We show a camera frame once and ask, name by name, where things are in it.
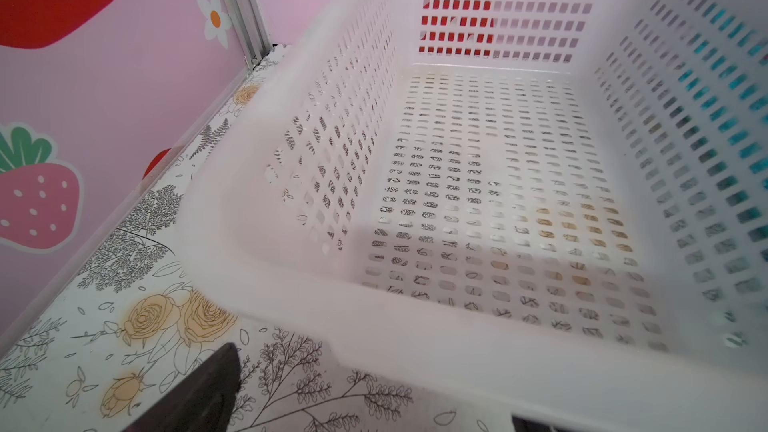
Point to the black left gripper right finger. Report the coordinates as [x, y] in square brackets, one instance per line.
[526, 425]

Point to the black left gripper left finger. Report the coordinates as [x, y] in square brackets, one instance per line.
[203, 401]

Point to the left white plastic basket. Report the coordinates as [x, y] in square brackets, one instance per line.
[520, 202]

